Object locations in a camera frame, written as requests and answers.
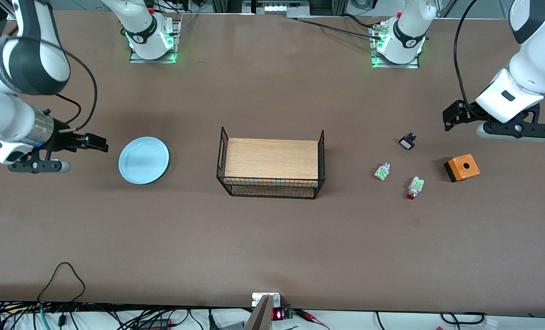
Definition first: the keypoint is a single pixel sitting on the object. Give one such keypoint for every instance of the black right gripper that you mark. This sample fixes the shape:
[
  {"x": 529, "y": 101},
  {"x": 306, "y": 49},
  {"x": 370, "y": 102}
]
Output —
[{"x": 64, "y": 138}]

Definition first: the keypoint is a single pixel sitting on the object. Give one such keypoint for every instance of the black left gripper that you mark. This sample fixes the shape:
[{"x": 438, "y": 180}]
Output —
[{"x": 466, "y": 113}]

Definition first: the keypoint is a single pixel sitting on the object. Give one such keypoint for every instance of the light blue plate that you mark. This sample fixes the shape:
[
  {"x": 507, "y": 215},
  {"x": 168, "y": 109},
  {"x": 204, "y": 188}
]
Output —
[{"x": 144, "y": 160}]

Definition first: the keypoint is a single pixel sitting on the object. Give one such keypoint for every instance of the red push button switch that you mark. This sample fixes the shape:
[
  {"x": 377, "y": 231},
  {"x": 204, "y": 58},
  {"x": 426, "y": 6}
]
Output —
[{"x": 415, "y": 185}]

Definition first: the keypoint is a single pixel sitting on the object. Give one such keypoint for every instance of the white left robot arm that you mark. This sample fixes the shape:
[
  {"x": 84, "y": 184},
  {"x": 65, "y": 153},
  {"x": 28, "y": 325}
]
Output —
[{"x": 529, "y": 68}]

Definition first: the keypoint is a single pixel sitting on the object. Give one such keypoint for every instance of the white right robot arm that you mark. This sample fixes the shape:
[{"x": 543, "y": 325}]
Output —
[{"x": 6, "y": 110}]

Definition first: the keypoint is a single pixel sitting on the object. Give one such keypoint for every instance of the green white contact block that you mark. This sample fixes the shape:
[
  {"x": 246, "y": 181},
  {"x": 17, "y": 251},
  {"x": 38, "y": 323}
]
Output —
[{"x": 382, "y": 172}]

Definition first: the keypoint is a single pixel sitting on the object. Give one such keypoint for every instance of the black power adapter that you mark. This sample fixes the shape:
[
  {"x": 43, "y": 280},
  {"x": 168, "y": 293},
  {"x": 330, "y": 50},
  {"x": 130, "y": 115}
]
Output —
[{"x": 155, "y": 324}]

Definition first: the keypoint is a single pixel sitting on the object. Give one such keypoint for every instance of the aluminium profile bar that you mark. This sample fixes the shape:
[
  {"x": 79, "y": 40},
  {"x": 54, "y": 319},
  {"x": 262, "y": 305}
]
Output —
[{"x": 261, "y": 316}]

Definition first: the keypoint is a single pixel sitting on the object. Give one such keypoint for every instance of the red digit display module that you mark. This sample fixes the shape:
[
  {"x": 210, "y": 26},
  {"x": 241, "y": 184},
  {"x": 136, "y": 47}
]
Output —
[{"x": 279, "y": 315}]

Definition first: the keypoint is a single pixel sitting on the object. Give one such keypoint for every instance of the orange button enclosure box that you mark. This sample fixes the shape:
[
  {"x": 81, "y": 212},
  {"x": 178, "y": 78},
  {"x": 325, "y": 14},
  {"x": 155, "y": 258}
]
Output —
[{"x": 463, "y": 168}]

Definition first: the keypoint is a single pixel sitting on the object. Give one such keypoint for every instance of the small black switch part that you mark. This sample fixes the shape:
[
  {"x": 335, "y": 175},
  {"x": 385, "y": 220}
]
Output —
[{"x": 407, "y": 142}]

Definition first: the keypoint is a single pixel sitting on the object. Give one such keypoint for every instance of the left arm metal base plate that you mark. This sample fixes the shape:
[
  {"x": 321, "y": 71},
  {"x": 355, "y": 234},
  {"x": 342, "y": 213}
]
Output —
[{"x": 412, "y": 65}]

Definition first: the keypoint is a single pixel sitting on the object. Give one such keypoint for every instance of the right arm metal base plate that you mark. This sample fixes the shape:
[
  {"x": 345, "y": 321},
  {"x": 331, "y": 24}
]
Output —
[{"x": 137, "y": 58}]

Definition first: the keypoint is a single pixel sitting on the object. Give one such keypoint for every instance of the metal frame with light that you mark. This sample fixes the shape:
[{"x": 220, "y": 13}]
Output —
[{"x": 277, "y": 7}]

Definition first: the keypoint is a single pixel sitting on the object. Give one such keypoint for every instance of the silver metal bracket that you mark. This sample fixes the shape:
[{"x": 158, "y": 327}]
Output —
[{"x": 255, "y": 299}]

